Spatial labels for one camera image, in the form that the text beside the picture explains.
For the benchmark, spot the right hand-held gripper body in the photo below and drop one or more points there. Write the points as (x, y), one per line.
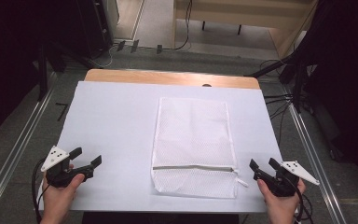
(284, 185)

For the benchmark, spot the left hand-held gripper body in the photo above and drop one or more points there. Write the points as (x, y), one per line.
(57, 174)

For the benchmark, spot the white mesh laundry bag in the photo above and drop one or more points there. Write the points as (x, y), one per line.
(192, 140)

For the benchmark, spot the person's right hand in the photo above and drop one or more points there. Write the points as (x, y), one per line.
(281, 208)

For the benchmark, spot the person's left hand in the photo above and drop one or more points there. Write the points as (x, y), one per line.
(59, 199)

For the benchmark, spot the white table mat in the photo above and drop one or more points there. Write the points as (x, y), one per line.
(112, 130)

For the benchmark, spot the black metal stand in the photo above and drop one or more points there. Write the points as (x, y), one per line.
(298, 87)
(43, 77)

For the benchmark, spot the wooden table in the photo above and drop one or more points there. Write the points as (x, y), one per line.
(167, 77)

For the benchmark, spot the black curtain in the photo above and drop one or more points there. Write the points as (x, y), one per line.
(348, 77)
(6, 62)

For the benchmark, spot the black cabinet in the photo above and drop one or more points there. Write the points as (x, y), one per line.
(94, 28)

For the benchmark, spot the light wooden furniture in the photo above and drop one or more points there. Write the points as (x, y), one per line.
(245, 12)

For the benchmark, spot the aluminium floor rail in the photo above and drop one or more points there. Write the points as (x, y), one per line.
(12, 160)
(311, 157)

